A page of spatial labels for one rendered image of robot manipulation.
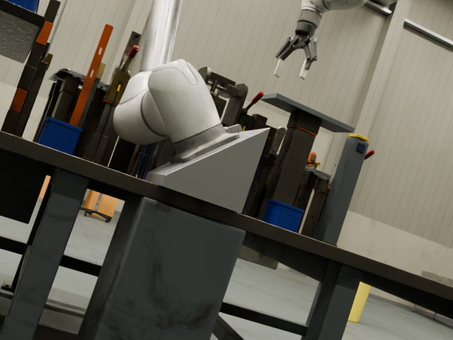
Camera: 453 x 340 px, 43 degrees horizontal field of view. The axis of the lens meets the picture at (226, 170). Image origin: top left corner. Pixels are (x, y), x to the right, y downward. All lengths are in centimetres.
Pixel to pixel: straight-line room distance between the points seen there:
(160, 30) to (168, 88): 35
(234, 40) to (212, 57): 59
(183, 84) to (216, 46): 996
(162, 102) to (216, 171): 26
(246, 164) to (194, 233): 23
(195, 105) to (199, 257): 42
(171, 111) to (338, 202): 96
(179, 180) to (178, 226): 12
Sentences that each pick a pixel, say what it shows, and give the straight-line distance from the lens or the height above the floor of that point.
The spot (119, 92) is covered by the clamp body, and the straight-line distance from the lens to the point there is 215.
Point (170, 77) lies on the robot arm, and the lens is 162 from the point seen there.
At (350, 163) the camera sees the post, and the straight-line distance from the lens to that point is 235.
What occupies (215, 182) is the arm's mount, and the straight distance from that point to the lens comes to 151.
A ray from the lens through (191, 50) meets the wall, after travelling 1143.
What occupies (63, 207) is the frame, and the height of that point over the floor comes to 57.
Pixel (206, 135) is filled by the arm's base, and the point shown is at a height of 87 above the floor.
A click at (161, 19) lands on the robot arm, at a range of 195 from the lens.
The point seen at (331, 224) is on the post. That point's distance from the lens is 233.
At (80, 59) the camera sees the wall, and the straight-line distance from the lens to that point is 1109.
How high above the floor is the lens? 69
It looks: 4 degrees up
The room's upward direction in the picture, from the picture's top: 19 degrees clockwise
